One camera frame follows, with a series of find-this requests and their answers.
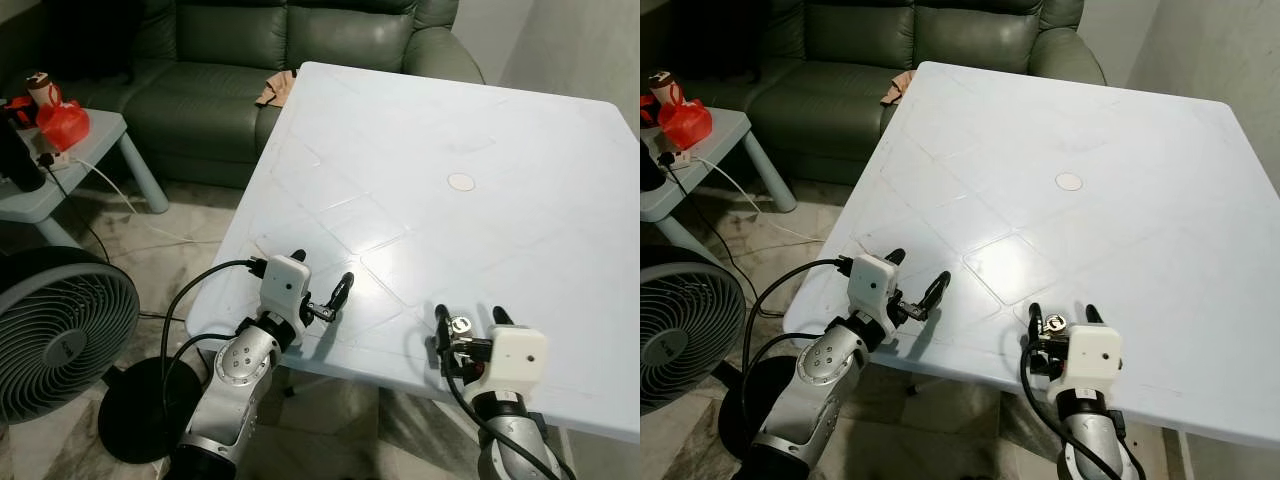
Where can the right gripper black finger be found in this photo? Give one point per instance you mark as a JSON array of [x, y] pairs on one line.
[[1035, 322], [442, 325], [502, 317], [1093, 316]]

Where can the silver key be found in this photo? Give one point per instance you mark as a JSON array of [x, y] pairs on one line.
[[1052, 324], [462, 325]]

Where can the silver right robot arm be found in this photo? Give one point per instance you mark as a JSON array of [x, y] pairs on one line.
[[1095, 445], [515, 445]]

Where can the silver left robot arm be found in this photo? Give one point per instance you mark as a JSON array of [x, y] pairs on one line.
[[235, 370], [825, 370]]

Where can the green leather sofa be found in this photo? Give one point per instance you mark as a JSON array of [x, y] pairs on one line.
[[830, 110], [220, 110]]

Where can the beige crumpled cloth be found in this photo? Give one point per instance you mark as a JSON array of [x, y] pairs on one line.
[[277, 90], [897, 88]]

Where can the black standing fan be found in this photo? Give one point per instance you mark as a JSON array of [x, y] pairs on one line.
[[680, 330], [60, 335]]

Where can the white plastic folding table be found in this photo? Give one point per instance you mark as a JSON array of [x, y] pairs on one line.
[[450, 130], [1060, 130]]

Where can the black bottle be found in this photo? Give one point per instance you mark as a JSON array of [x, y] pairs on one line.
[[650, 168], [20, 160]]

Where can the light blue side table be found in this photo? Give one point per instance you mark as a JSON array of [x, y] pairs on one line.
[[730, 125], [100, 130]]

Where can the white power strip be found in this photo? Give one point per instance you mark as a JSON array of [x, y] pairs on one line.
[[52, 158], [676, 158]]

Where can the red plastic bag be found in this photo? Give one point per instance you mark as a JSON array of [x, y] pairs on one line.
[[690, 125], [65, 125]]

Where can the brown paper cup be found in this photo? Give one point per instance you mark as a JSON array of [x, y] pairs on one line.
[[662, 88], [42, 90]]

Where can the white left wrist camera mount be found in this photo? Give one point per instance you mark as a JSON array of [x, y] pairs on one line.
[[285, 285], [872, 285]]

